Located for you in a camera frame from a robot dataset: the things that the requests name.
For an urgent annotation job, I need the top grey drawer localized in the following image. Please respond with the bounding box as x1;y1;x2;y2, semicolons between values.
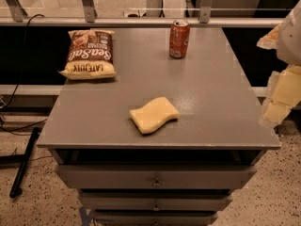
55;165;256;189

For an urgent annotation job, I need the middle grey drawer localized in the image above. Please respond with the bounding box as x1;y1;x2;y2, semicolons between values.
79;191;232;212

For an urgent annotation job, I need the yellow wavy sponge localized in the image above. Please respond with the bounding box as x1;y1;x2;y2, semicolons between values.
130;97;180;135

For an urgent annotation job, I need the bottom grey drawer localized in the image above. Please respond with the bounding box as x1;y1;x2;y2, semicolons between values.
93;210;217;226

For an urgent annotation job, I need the grey drawer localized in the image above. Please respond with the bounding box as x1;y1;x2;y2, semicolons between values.
55;165;256;189
79;191;232;212
93;210;217;226

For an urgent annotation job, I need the brown sea salt chip bag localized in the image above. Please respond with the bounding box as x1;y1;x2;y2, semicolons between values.
59;29;116;80

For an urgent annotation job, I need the orange soda can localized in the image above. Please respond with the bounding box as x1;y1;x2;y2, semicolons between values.
169;20;190;58

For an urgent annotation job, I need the black cable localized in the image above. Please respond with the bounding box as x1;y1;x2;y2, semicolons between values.
0;13;48;134

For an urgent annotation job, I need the black metal floor stand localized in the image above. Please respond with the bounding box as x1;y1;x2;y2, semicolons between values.
0;127;40;199

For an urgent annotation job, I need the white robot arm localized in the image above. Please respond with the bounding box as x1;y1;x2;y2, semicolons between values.
257;1;301;128

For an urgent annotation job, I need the metal railing frame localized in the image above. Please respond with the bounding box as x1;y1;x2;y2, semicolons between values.
0;0;300;27

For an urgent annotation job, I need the grey drawer cabinet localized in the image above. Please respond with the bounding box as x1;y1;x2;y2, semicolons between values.
39;28;279;226

